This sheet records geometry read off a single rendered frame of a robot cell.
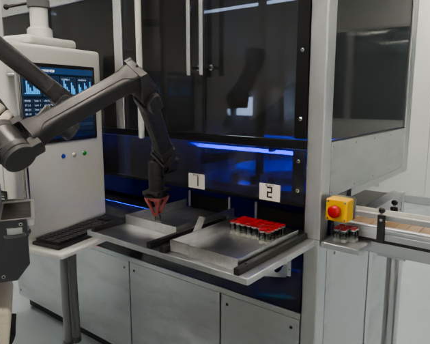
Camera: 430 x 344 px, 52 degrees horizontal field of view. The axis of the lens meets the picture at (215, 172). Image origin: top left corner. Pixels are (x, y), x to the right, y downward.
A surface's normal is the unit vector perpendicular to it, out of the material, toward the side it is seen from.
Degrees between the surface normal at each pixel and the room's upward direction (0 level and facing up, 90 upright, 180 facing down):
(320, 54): 90
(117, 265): 90
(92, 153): 90
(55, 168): 90
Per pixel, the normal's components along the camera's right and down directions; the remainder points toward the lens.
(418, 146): -0.62, 0.13
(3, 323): 0.39, 0.15
